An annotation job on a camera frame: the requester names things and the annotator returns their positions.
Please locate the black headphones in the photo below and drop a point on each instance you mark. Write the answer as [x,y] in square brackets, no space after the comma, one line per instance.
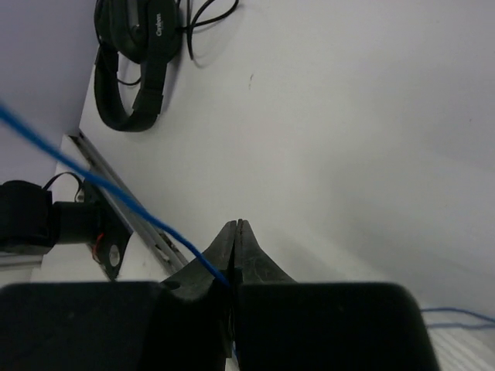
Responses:
[136,42]

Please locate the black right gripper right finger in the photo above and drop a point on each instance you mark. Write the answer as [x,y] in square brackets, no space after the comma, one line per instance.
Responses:
[281,324]

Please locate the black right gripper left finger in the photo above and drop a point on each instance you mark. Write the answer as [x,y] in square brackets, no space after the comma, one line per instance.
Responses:
[182,323]

